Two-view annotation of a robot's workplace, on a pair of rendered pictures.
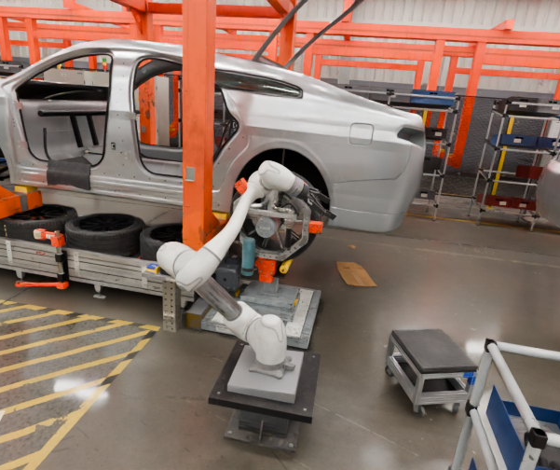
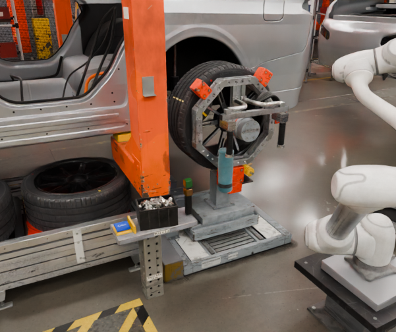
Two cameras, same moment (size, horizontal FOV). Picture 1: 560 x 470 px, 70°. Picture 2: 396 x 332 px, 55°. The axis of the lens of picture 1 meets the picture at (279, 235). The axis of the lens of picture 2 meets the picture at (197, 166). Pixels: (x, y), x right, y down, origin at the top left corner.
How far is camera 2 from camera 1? 187 cm
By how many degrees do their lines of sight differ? 34
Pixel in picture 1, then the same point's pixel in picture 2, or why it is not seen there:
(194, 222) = (156, 150)
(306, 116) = not seen: outside the picture
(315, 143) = (231, 24)
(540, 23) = not seen: outside the picture
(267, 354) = (389, 254)
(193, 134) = (149, 29)
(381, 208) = (292, 83)
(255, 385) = (395, 290)
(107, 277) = (16, 273)
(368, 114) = not seen: outside the picture
